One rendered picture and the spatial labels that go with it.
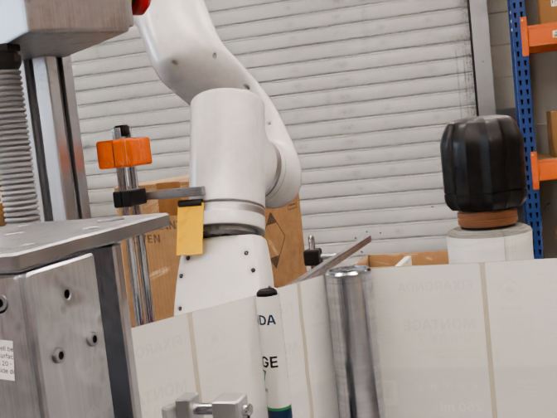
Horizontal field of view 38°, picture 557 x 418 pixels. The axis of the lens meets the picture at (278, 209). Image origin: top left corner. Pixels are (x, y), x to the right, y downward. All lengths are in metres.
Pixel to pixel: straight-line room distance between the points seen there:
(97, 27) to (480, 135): 0.37
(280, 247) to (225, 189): 0.73
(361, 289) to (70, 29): 0.33
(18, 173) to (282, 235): 0.90
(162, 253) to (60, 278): 1.12
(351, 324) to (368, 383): 0.05
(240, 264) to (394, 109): 4.39
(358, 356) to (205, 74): 0.44
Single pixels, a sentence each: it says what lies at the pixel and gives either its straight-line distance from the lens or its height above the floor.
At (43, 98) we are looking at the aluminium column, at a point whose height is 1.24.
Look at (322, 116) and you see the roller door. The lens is 5.26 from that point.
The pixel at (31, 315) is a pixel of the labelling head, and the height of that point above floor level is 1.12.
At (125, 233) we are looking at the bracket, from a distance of 0.42.
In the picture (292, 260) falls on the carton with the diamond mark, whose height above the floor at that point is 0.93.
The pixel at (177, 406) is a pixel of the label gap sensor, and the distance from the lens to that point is 0.56.
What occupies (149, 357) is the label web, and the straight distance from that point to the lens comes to 0.56.
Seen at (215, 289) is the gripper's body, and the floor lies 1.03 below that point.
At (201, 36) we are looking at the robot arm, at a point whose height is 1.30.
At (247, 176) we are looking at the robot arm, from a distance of 0.86.
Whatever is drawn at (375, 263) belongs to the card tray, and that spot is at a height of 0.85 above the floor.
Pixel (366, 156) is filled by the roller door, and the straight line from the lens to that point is 5.21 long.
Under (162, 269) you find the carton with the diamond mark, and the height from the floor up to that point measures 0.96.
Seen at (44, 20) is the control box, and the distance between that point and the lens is 0.71.
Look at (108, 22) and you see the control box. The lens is 0.73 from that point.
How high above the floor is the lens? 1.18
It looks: 5 degrees down
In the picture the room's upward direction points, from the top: 6 degrees counter-clockwise
